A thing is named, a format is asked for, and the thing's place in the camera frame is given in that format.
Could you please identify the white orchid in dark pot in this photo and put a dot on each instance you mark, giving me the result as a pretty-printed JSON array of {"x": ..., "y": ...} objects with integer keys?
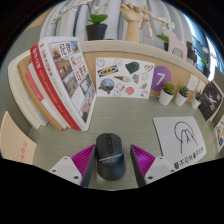
[{"x": 163, "y": 37}]

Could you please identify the black computer mouse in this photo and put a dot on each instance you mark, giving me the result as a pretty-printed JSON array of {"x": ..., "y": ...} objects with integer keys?
[{"x": 110, "y": 156}]

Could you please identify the light wood desk shelf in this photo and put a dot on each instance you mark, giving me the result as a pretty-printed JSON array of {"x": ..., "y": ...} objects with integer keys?
[{"x": 133, "y": 50}]

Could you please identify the green plant in black pot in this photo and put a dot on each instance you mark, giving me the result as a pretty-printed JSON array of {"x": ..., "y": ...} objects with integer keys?
[{"x": 206, "y": 70}]

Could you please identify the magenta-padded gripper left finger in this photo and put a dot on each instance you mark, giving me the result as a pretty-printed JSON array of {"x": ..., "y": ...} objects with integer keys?
[{"x": 78, "y": 165}]

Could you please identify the brown cover book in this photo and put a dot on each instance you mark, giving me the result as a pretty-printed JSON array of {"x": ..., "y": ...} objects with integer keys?
[{"x": 31, "y": 90}]

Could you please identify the window with dark frame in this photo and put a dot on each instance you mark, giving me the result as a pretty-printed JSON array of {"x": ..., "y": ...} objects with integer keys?
[{"x": 206, "y": 43}]

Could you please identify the wooden hand model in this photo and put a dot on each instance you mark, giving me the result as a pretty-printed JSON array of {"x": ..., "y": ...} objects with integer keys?
[{"x": 132, "y": 26}]

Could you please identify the purple round numeral sticker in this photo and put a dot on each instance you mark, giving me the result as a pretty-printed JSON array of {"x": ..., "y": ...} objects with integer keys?
[{"x": 161, "y": 77}]

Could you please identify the black cover book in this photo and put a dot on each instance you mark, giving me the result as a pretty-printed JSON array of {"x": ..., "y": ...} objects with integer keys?
[{"x": 210, "y": 101}]

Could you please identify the grey curtain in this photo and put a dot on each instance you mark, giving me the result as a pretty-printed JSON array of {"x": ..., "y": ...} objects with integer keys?
[{"x": 115, "y": 16}]

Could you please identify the succulent in white pot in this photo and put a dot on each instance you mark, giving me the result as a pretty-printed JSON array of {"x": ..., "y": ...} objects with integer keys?
[
  {"x": 181, "y": 98},
  {"x": 196, "y": 102},
  {"x": 165, "y": 97}
]

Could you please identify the white wall socket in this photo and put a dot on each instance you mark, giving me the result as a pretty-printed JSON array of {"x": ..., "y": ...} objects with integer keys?
[{"x": 193, "y": 82}]

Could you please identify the white illustrated sticker sheet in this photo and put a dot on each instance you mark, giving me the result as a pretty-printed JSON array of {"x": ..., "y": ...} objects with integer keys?
[{"x": 125, "y": 78}]

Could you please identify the thick white book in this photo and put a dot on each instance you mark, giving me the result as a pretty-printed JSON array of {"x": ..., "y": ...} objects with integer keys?
[{"x": 20, "y": 90}]

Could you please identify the white mouse pad line drawing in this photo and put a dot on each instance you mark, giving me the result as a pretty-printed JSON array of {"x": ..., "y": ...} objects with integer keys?
[{"x": 173, "y": 140}]

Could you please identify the black horse figurine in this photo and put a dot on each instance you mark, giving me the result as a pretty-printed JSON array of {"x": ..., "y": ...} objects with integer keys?
[{"x": 191, "y": 51}]

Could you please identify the white orchid in black pot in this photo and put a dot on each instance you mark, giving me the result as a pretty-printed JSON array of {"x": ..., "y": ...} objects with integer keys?
[{"x": 96, "y": 31}]

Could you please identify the beige booklet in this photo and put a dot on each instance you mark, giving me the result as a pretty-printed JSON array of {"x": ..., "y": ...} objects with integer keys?
[{"x": 15, "y": 143}]

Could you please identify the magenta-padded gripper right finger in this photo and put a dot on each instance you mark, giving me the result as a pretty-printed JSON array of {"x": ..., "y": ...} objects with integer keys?
[{"x": 146, "y": 163}]

